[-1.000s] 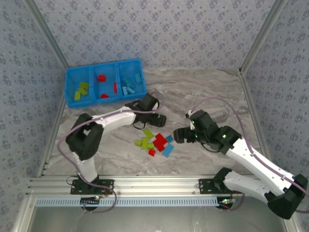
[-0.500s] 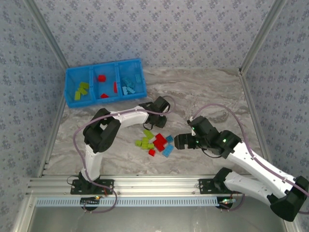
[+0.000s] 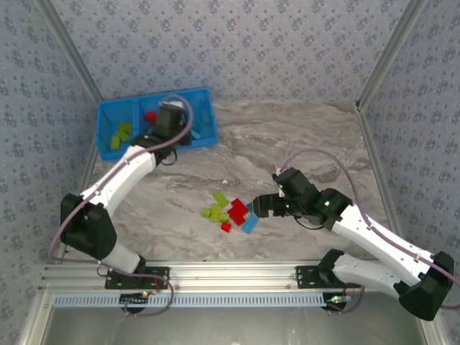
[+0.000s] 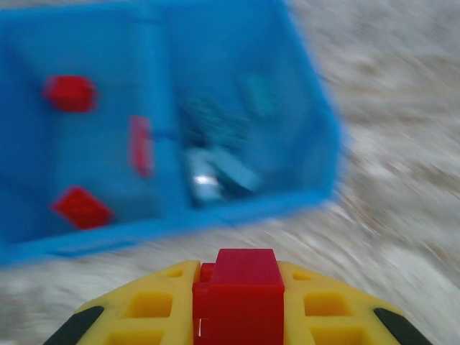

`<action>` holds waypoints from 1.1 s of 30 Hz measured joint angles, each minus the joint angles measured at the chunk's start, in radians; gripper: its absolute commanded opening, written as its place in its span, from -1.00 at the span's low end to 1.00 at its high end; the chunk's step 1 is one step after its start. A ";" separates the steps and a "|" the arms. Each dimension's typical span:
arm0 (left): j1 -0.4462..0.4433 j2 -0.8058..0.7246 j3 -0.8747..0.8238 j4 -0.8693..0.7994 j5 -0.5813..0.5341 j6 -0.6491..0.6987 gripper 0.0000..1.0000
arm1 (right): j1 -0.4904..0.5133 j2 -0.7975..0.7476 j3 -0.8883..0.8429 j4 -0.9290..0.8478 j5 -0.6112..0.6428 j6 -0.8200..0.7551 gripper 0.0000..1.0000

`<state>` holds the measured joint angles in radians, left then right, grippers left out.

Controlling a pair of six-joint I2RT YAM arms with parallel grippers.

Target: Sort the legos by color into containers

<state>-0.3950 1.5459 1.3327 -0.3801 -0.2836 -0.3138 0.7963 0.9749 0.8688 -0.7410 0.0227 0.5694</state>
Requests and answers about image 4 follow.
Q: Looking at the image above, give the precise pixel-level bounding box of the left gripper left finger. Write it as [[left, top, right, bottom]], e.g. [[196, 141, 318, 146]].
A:
[[42, 259, 201, 345]]

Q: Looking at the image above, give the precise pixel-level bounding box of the red lego brick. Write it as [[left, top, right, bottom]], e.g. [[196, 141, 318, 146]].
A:
[[127, 114, 156, 178], [48, 185, 116, 231], [191, 248, 287, 345], [42, 75, 101, 114]]

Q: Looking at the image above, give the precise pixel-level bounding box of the blue three-compartment plastic bin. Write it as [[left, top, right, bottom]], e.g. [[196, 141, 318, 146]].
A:
[[0, 0, 343, 267]]

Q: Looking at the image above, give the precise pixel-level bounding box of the blue lego brick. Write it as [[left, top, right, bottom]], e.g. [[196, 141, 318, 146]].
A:
[[185, 148, 264, 203]]

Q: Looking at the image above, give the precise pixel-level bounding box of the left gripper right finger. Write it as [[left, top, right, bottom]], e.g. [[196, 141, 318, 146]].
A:
[[278, 261, 436, 345]]

